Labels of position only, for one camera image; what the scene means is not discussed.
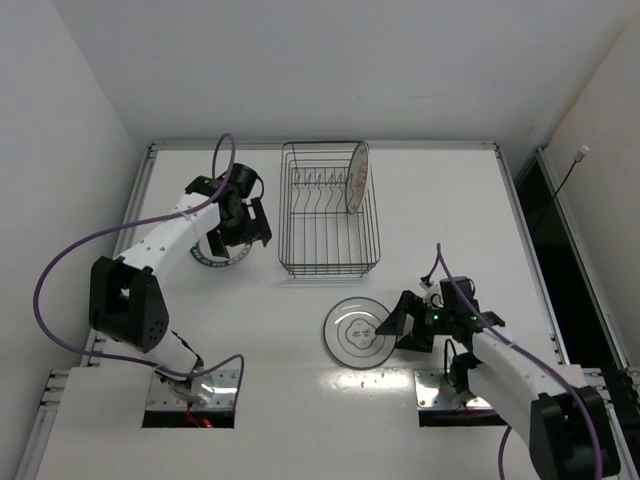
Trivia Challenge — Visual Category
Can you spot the metal base plate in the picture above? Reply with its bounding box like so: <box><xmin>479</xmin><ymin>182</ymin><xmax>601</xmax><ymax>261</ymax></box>
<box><xmin>146</xmin><ymin>370</ymin><xmax>240</xmax><ymax>412</ymax></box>
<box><xmin>414</xmin><ymin>369</ymin><xmax>492</xmax><ymax>412</ymax></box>

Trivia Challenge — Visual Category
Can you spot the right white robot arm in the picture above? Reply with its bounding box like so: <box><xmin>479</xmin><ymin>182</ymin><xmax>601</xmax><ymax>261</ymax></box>
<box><xmin>376</xmin><ymin>276</ymin><xmax>621</xmax><ymax>479</ymax></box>

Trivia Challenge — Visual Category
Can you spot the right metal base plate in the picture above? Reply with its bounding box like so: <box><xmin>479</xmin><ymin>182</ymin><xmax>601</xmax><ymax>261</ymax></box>
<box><xmin>414</xmin><ymin>369</ymin><xmax>492</xmax><ymax>412</ymax></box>

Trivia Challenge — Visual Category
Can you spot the grey rimmed white plate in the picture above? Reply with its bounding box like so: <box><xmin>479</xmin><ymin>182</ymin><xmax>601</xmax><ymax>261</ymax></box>
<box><xmin>323</xmin><ymin>296</ymin><xmax>396</xmax><ymax>370</ymax></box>

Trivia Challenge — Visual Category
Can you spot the blue rimmed plate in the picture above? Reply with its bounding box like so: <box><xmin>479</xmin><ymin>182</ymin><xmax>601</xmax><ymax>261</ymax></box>
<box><xmin>189</xmin><ymin>240</ymin><xmax>252</xmax><ymax>269</ymax></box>

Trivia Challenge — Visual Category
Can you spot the black cable with white plug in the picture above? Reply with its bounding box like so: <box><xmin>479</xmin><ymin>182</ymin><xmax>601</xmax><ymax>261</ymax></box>
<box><xmin>549</xmin><ymin>145</ymin><xmax>591</xmax><ymax>202</ymax></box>

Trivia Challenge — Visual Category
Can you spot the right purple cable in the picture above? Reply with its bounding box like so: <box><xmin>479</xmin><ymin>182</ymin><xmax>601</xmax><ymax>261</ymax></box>
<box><xmin>434</xmin><ymin>242</ymin><xmax>604</xmax><ymax>480</ymax></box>

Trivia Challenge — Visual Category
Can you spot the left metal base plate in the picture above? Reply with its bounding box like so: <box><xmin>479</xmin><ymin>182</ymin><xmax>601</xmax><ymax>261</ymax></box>
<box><xmin>146</xmin><ymin>370</ymin><xmax>240</xmax><ymax>412</ymax></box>

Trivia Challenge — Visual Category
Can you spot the black wire dish rack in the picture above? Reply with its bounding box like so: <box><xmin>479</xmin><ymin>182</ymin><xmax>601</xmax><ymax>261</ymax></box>
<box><xmin>278</xmin><ymin>140</ymin><xmax>381</xmax><ymax>279</ymax></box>

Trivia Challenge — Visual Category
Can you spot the purple cable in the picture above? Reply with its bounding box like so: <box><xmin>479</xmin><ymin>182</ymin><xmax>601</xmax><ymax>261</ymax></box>
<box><xmin>32</xmin><ymin>132</ymin><xmax>245</xmax><ymax>380</ymax></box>
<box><xmin>434</xmin><ymin>242</ymin><xmax>604</xmax><ymax>480</ymax></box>

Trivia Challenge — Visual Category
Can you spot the orange sunburst pattern plate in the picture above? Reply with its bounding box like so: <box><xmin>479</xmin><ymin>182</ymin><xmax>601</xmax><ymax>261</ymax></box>
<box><xmin>345</xmin><ymin>141</ymin><xmax>369</xmax><ymax>215</ymax></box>

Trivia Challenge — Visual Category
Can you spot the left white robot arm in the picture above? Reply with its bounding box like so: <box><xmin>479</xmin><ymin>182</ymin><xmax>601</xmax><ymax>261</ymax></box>
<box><xmin>89</xmin><ymin>164</ymin><xmax>272</xmax><ymax>382</ymax></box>

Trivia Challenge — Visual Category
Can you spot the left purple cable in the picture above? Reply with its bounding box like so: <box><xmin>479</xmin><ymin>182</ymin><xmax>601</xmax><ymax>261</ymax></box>
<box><xmin>32</xmin><ymin>132</ymin><xmax>245</xmax><ymax>380</ymax></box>

